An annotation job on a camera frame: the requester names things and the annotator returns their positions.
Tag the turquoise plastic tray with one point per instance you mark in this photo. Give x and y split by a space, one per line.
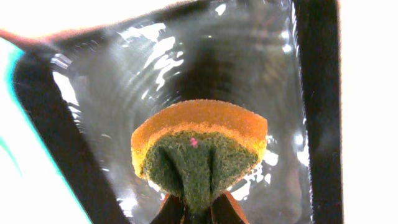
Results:
33 188

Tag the orange green sponge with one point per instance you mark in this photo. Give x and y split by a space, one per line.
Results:
196 149

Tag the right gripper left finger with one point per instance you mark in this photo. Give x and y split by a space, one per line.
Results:
172 211

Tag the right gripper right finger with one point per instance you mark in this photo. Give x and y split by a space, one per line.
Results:
226 210

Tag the black water tray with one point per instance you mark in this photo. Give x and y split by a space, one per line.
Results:
84 96

